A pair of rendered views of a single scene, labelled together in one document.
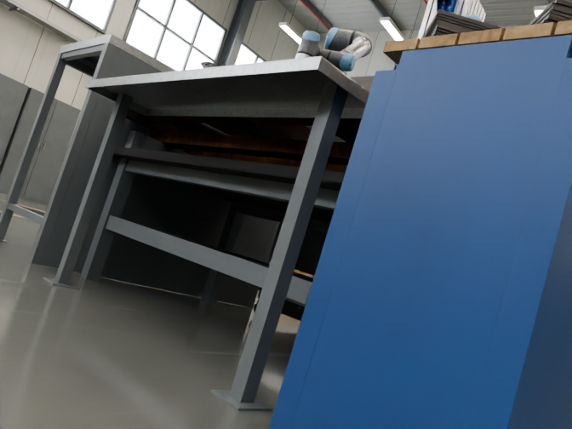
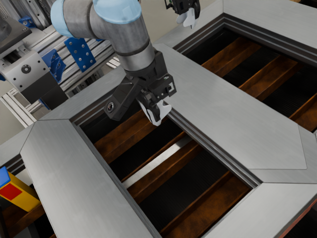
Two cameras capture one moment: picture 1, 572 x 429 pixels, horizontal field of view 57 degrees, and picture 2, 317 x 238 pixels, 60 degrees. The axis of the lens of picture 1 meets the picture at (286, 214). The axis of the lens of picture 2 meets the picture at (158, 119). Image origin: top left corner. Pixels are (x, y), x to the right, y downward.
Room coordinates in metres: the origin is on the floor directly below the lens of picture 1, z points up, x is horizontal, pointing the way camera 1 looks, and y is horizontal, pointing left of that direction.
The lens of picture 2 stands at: (1.97, 0.56, 1.48)
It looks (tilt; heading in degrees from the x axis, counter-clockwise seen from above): 49 degrees down; 293
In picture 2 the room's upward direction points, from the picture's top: 21 degrees counter-clockwise
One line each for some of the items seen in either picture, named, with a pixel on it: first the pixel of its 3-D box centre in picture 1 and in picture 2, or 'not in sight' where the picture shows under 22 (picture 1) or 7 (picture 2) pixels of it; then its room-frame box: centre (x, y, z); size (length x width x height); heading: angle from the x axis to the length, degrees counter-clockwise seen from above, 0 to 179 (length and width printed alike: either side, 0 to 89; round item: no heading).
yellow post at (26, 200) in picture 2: not in sight; (20, 194); (2.63, 0.27, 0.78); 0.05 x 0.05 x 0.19; 44
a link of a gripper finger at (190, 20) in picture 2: not in sight; (189, 21); (2.08, -0.27, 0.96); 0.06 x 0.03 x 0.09; 44
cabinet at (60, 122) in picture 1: (34, 147); not in sight; (9.75, 4.87, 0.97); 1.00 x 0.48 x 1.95; 142
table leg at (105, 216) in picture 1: (114, 205); not in sight; (2.31, 0.73, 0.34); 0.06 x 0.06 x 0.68; 44
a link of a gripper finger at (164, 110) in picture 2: not in sight; (162, 113); (2.13, 0.13, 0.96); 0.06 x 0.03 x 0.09; 44
